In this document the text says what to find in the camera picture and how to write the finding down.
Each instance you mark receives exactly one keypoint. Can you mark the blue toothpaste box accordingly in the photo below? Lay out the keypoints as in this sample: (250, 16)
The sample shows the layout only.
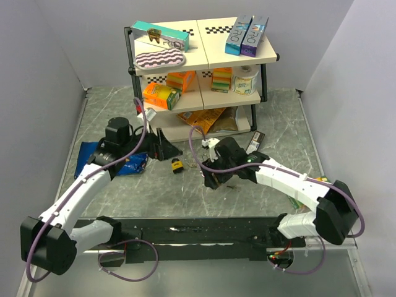
(237, 34)

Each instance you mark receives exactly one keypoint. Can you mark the orange sponge box rear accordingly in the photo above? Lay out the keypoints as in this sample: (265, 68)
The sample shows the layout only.
(180, 80)

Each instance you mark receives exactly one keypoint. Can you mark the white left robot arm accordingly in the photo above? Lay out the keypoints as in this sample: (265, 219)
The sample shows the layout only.
(51, 241)

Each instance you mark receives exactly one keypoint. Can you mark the colourful sponge stack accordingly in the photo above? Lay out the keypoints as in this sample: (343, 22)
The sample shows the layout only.
(221, 79)

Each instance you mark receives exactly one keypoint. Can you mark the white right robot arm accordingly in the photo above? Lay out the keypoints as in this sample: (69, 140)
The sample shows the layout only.
(330, 215)

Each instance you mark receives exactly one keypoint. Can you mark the orange sponge box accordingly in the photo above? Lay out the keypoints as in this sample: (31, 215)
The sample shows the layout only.
(180, 80)
(161, 96)

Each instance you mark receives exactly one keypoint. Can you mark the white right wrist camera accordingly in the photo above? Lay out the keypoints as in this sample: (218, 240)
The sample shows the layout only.
(211, 144)

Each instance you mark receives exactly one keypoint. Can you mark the purple toothpaste box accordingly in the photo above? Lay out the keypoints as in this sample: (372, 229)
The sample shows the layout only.
(254, 35)

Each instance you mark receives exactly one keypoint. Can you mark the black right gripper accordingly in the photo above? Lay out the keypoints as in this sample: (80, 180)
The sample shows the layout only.
(210, 182)

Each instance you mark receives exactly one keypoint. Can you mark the brown seed bag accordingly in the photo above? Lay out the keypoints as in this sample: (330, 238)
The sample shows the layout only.
(226, 121)

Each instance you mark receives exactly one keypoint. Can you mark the orange snack packet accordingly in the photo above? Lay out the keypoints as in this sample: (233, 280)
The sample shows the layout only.
(203, 118)

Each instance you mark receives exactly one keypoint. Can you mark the orange sponge pack on table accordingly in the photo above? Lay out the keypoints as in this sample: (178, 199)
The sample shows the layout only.
(308, 192)

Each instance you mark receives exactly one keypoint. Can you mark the large brass padlock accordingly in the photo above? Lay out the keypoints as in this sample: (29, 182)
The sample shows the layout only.
(217, 182)

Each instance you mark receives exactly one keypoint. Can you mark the beige three-tier shelf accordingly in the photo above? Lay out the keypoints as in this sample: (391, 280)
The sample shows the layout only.
(206, 52)

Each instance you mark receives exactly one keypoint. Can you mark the blue Doritos chip bag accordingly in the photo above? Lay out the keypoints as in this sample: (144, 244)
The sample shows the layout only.
(135, 164)

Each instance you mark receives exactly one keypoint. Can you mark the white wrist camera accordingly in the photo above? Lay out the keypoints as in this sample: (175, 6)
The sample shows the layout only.
(150, 113)
(211, 144)

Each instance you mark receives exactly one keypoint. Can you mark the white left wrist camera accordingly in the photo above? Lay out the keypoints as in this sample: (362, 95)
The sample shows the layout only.
(150, 113)

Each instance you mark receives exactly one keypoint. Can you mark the orange sponge box front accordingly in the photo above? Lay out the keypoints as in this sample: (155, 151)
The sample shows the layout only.
(161, 96)

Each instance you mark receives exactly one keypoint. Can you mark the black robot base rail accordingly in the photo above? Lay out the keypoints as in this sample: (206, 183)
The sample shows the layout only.
(207, 238)

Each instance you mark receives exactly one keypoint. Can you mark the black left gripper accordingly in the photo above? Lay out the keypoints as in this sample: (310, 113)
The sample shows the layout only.
(159, 146)

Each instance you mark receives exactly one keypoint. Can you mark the teal toothpaste box lying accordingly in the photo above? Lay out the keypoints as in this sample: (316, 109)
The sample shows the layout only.
(163, 37)

